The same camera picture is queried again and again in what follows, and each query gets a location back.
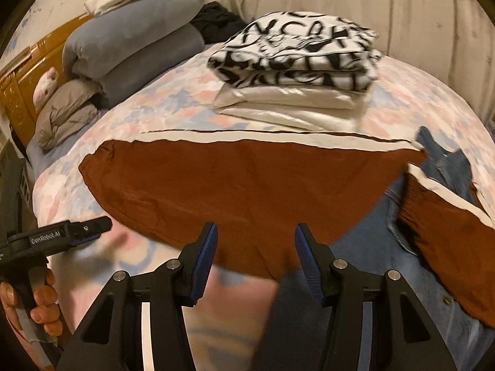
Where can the brown pants with white stripe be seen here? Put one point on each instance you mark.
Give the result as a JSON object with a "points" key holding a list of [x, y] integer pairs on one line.
{"points": [[232, 185]]}

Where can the cream folded cloth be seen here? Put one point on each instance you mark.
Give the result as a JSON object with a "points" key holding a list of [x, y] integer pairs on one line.
{"points": [[286, 102]]}

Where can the wooden headboard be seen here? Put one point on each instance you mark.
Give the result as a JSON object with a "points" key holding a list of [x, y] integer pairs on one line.
{"points": [[23, 81]]}

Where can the pink and white plush toy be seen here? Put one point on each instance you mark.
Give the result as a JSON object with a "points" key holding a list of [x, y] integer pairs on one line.
{"points": [[46, 85]]}

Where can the black and white printed folded cloth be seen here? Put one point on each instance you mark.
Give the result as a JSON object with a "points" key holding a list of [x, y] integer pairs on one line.
{"points": [[294, 46]]}

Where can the blue-grey folded quilt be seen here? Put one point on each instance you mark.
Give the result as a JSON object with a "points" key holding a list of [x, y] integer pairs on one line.
{"points": [[135, 27]]}

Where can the person's left hand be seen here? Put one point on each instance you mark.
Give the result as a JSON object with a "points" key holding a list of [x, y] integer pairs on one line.
{"points": [[44, 309]]}

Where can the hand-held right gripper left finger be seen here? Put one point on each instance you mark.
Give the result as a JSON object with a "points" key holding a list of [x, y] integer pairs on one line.
{"points": [[203, 257]]}

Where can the beige patterned curtain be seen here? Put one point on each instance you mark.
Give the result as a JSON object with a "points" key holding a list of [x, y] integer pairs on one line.
{"points": [[406, 11]]}

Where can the blue denim jeans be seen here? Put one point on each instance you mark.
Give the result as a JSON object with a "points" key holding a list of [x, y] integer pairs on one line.
{"points": [[367, 247]]}

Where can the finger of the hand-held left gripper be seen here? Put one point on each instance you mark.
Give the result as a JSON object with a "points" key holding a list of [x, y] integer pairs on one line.
{"points": [[91, 227]]}

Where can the pastel floral blanket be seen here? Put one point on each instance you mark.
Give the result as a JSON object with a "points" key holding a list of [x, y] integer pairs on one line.
{"points": [[162, 100]]}

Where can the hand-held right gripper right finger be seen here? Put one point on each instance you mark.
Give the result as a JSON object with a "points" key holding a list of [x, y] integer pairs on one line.
{"points": [[309, 257]]}

